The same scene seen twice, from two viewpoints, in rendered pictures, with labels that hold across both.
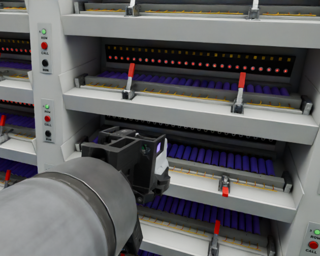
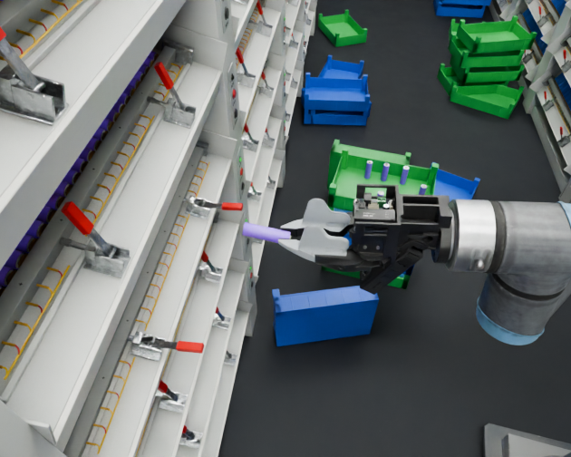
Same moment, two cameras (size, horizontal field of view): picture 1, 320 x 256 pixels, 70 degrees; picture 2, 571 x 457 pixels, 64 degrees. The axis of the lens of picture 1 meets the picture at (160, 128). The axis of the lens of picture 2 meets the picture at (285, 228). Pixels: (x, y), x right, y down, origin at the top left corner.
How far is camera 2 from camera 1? 0.67 m
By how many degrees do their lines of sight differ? 84
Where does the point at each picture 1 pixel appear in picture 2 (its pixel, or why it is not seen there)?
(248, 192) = (207, 189)
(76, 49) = not seen: outside the picture
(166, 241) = (199, 331)
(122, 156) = (437, 199)
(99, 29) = (26, 213)
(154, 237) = not seen: hidden behind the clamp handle
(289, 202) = (221, 160)
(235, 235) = not seen: hidden behind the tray
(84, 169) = (479, 206)
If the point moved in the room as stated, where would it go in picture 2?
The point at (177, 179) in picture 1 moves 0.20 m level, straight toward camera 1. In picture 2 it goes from (183, 265) to (308, 263)
